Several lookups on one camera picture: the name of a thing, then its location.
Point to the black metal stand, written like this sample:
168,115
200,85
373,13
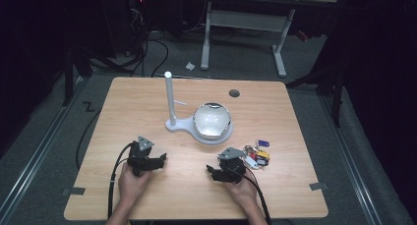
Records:
68,77

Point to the dark computer tower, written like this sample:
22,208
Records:
126,22

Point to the shiny silver bowl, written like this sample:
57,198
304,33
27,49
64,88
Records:
211,120

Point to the round grey table grommet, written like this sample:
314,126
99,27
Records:
234,93

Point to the person's left hand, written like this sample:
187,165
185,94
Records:
131,185

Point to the small red object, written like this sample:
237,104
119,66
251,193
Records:
302,35

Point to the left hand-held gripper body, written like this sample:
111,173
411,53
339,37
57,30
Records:
140,159

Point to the crumpled white paper scrap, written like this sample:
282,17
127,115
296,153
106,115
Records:
190,66

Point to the metal floor rail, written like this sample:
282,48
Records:
350,159
36,146

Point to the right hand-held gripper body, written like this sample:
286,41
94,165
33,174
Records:
232,166

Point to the grey tape strip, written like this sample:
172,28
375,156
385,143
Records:
318,186
74,191

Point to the white stand with pole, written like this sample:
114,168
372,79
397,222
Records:
170,97

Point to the person's right hand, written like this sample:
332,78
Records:
243,190

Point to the key bunch with colourful tags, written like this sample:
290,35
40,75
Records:
259,157

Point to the black tripod stand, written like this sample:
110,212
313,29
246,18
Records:
336,90

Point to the white desk frame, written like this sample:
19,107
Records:
246,21

